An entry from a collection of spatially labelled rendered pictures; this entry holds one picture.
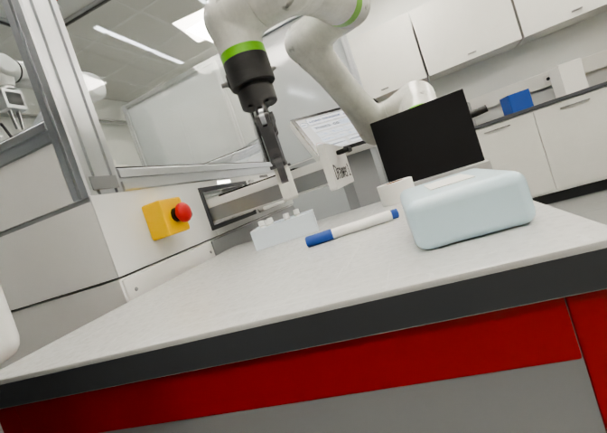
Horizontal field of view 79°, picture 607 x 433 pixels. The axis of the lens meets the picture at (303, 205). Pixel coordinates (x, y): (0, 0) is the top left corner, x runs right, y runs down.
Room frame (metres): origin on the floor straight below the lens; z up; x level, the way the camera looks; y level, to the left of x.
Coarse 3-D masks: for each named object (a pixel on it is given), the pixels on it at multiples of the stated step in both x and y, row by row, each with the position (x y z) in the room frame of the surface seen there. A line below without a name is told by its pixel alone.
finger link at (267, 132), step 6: (264, 114) 0.69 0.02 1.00; (258, 120) 0.69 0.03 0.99; (270, 120) 0.70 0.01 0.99; (258, 126) 0.70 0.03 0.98; (264, 126) 0.70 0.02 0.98; (270, 126) 0.70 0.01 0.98; (264, 132) 0.70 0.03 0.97; (270, 132) 0.70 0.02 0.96; (264, 138) 0.70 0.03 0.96; (270, 138) 0.70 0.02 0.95; (270, 144) 0.70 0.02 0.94; (276, 144) 0.70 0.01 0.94; (270, 150) 0.70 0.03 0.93; (276, 150) 0.70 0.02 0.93; (270, 156) 0.71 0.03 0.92; (282, 156) 0.71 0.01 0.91; (276, 162) 0.71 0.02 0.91
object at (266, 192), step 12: (300, 168) 0.87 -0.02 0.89; (312, 168) 0.86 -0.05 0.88; (264, 180) 0.90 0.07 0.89; (276, 180) 0.89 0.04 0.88; (300, 180) 0.87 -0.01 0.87; (312, 180) 0.86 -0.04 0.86; (324, 180) 0.85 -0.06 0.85; (240, 192) 0.92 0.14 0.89; (252, 192) 0.91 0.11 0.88; (264, 192) 0.90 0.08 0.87; (276, 192) 0.89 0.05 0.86; (300, 192) 0.87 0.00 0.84; (216, 204) 0.94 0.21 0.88; (228, 204) 0.93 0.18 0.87; (240, 204) 0.92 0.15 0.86; (252, 204) 0.91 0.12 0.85; (264, 204) 0.90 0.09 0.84; (216, 216) 0.94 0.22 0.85; (228, 216) 0.93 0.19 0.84
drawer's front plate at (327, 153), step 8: (320, 144) 0.84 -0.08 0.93; (328, 144) 0.90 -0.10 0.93; (320, 152) 0.83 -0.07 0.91; (328, 152) 0.86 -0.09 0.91; (328, 160) 0.83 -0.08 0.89; (336, 160) 0.93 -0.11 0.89; (344, 160) 1.05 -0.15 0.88; (328, 168) 0.83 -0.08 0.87; (336, 168) 0.89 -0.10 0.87; (328, 176) 0.83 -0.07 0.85; (344, 176) 0.97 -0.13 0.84; (352, 176) 1.10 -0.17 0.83; (336, 184) 0.83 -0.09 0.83; (344, 184) 0.93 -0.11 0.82
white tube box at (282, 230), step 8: (296, 216) 0.74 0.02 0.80; (304, 216) 0.68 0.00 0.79; (312, 216) 0.68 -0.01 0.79; (272, 224) 0.74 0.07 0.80; (280, 224) 0.69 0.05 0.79; (288, 224) 0.69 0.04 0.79; (296, 224) 0.68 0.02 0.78; (304, 224) 0.68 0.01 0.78; (312, 224) 0.68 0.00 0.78; (256, 232) 0.69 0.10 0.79; (264, 232) 0.69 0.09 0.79; (272, 232) 0.69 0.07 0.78; (280, 232) 0.69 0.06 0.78; (288, 232) 0.69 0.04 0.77; (296, 232) 0.68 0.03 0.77; (304, 232) 0.68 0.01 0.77; (312, 232) 0.68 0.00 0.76; (256, 240) 0.69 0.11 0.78; (264, 240) 0.69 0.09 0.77; (272, 240) 0.69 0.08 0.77; (280, 240) 0.69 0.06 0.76; (256, 248) 0.69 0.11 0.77; (264, 248) 0.69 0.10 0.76
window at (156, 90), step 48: (96, 0) 0.82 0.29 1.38; (144, 0) 1.01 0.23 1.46; (192, 0) 1.31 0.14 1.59; (96, 48) 0.77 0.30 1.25; (144, 48) 0.94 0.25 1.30; (192, 48) 1.19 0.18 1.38; (96, 96) 0.73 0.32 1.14; (144, 96) 0.87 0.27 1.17; (192, 96) 1.09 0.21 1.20; (144, 144) 0.81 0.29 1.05; (192, 144) 1.01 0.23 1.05; (240, 144) 1.31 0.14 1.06
